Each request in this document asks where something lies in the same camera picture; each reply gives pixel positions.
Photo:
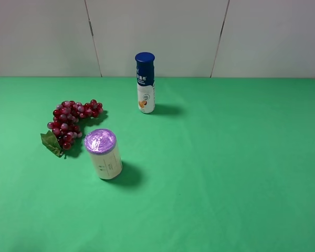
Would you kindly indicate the purple garbage bag roll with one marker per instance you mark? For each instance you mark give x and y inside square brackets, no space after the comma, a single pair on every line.
[103,148]

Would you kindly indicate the blue cap yogurt bottle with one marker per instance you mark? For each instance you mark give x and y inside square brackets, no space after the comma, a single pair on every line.
[145,81]

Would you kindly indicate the red artificial grape bunch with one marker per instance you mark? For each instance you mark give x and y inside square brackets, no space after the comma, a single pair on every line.
[66,125]

